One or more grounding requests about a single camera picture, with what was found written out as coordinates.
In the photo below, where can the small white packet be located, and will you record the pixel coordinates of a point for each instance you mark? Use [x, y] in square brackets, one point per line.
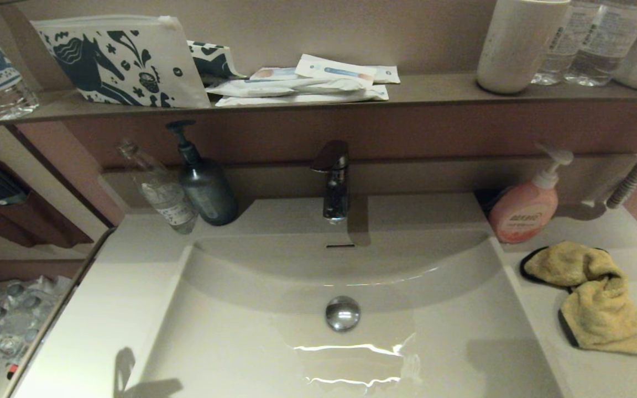
[388, 74]

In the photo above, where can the shrink-wrapped water bottle pack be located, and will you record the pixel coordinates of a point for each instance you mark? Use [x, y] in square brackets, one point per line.
[14, 320]

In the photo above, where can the small white horse print pouch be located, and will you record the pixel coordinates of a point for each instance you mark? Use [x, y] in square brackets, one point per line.
[213, 59]

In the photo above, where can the white packet peach print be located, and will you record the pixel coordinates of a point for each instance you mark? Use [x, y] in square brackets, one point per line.
[274, 73]

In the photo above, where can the flat white packet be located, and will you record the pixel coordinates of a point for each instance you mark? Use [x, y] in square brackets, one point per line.
[296, 99]

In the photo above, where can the clear water bottle white label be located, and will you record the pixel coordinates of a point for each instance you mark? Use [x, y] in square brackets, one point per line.
[601, 50]
[560, 50]

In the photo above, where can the chrome drain stopper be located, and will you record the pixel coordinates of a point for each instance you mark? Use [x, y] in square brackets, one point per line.
[343, 313]

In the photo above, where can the white sink basin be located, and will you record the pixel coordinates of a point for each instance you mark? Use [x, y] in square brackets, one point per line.
[241, 342]

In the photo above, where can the empty clear plastic bottle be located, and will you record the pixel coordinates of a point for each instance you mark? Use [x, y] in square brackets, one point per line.
[169, 202]

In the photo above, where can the large white horse print pouch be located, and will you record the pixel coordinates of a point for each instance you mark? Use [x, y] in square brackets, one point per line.
[129, 61]

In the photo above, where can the white packet blue orange stripe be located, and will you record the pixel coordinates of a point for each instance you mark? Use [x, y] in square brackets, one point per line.
[335, 70]

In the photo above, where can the dark grey pump bottle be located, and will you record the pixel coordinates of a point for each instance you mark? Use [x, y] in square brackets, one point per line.
[208, 193]

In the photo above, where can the brown wall shelf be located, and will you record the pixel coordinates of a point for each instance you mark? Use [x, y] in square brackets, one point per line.
[434, 88]

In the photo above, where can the chrome faucet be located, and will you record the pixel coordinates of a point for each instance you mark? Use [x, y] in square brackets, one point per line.
[336, 193]

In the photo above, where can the yellow cloth with black backing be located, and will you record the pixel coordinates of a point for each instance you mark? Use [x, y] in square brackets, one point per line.
[600, 309]

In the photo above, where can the long white wrapped packet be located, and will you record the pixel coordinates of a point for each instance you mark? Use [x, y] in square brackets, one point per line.
[274, 87]

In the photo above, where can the pink soap pump bottle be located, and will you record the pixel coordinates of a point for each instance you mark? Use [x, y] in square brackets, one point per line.
[521, 215]

